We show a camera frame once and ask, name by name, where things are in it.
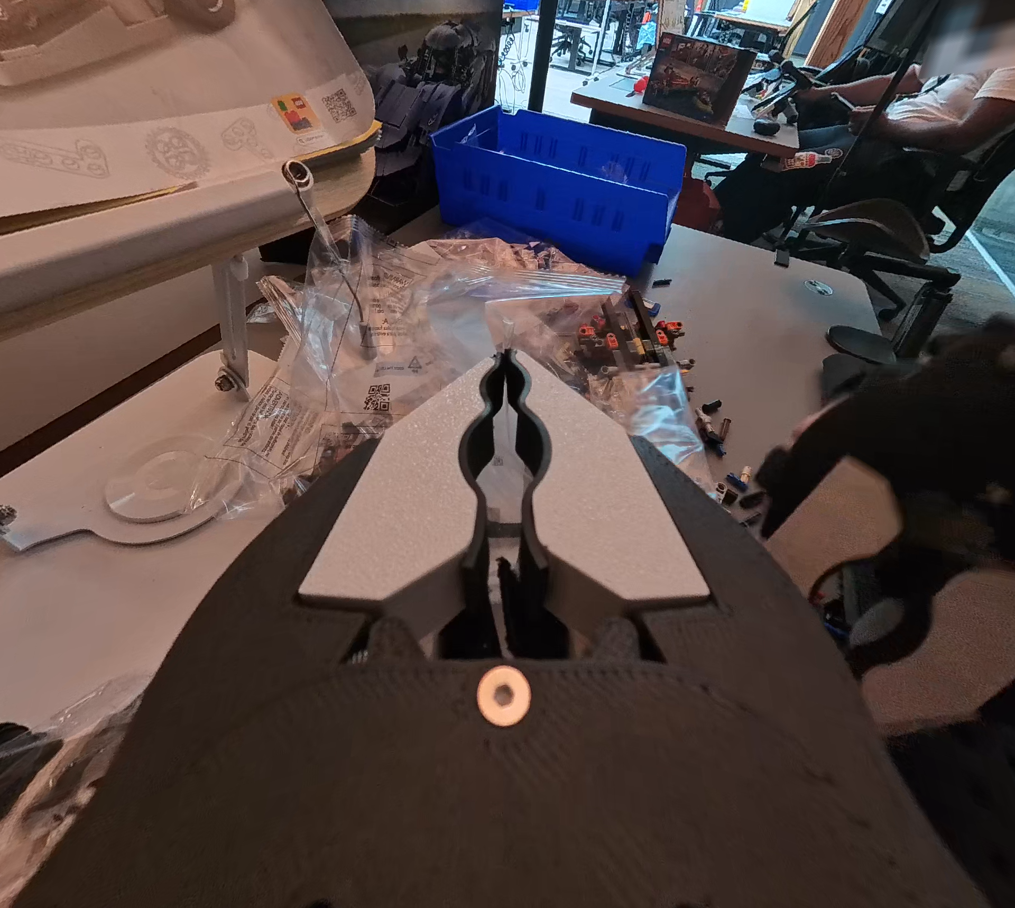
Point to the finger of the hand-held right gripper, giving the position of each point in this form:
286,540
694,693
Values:
951,662
832,519

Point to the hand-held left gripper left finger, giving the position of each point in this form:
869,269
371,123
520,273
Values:
396,527

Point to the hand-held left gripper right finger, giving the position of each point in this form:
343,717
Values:
618,527

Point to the pile of small toy pieces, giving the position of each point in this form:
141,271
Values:
714,432

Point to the clear bag with printed warnings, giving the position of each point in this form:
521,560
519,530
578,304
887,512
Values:
269,440
380,337

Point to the black toy assembly orange connectors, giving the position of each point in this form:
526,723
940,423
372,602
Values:
626,333

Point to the small toy set box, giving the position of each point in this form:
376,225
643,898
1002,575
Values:
698,79

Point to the toy set instruction booklet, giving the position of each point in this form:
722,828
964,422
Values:
158,51

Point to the black office chair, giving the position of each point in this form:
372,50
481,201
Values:
872,234

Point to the blue plastic bin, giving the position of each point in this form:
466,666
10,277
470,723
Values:
603,138
555,210

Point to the black computer mouse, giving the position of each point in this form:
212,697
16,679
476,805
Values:
767,127

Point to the wooden book stand white legs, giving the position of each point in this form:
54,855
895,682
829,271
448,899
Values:
119,249

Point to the wooden table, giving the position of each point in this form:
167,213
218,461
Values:
618,103

